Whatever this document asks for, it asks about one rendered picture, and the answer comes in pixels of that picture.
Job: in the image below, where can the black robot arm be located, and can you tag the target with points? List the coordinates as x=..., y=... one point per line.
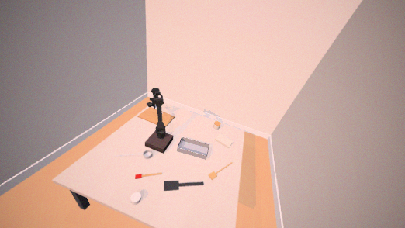
x=160, y=128

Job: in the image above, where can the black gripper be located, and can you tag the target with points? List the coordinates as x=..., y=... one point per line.
x=151, y=104

